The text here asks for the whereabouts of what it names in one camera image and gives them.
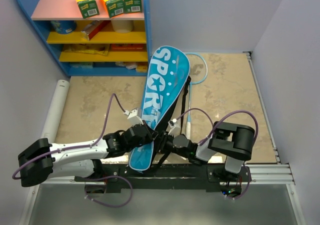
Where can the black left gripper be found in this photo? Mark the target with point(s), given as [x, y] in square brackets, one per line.
[152, 134]

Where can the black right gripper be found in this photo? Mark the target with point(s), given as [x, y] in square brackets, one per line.
[164, 137]

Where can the blue sport racket bag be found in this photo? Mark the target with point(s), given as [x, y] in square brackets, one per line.
[168, 72]

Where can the white shuttlecock tube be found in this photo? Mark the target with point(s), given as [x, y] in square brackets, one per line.
[55, 111]

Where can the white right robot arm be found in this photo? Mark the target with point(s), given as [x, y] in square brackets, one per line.
[235, 141]

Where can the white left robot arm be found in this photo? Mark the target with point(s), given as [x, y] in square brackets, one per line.
[42, 160]

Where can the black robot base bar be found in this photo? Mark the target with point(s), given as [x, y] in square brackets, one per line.
[210, 177]

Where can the silver orange snack pack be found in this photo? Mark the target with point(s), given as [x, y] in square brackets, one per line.
[90, 30]

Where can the yellow white small packs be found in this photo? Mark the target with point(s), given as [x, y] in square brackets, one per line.
[140, 67]

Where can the blue green bottom boxes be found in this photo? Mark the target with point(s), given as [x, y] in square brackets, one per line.
[78, 65]

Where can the blue shelf unit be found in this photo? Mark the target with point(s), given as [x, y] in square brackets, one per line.
[39, 13]

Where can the red flat box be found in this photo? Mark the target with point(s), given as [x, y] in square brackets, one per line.
[126, 46]

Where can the yellow snack bags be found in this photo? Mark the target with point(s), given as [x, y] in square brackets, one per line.
[93, 49]

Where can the blue round can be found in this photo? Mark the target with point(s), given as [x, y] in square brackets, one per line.
[63, 27]

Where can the orange green box middle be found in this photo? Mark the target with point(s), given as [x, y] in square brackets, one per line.
[114, 8]

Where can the orange green box left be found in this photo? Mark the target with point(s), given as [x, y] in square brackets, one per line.
[88, 8]

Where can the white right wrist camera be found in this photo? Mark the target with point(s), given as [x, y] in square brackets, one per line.
[175, 128]

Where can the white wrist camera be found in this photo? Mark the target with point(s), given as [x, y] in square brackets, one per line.
[133, 116]
[175, 128]

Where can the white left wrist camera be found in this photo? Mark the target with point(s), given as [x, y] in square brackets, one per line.
[133, 116]

